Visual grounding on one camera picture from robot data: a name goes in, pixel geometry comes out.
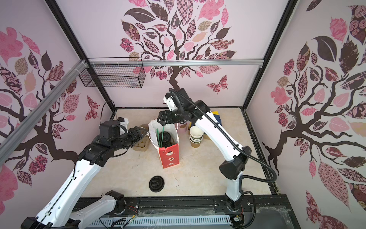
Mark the black corrugated cable hose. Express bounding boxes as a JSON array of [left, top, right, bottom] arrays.
[[168, 88, 278, 201]]

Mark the aluminium crossbar back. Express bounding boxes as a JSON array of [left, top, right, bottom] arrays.
[[90, 59, 264, 67]]

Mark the aluminium bar left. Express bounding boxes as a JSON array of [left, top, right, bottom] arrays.
[[1, 60, 87, 165]]

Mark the white slotted cable duct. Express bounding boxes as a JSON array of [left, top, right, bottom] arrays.
[[87, 215, 231, 229]]

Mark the blue napkin stack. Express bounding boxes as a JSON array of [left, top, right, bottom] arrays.
[[214, 114, 222, 125]]

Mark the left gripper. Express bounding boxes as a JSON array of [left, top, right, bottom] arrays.
[[112, 126, 148, 151]]

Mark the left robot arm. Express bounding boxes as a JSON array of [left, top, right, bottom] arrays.
[[21, 118, 147, 229]]

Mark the pink cup of straws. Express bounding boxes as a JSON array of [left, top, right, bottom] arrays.
[[177, 122, 189, 133]]

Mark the red white paper gift bag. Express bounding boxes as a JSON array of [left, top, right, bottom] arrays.
[[148, 119, 180, 169]]

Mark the green straw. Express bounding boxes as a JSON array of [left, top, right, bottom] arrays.
[[156, 128, 160, 148], [160, 126, 165, 148]]

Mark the brown cardboard cup carrier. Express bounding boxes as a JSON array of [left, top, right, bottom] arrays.
[[133, 124, 151, 152]]

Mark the black coffee cup lid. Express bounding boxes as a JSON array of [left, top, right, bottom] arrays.
[[159, 132, 173, 148], [149, 176, 165, 193]]

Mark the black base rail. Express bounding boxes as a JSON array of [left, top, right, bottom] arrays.
[[52, 195, 301, 229]]

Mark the stack of green paper cups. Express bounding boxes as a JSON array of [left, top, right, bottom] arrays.
[[189, 126, 204, 148]]

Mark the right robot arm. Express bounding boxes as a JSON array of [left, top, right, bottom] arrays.
[[157, 88, 251, 202]]

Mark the black wire basket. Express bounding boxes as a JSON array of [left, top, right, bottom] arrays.
[[79, 58, 146, 88]]

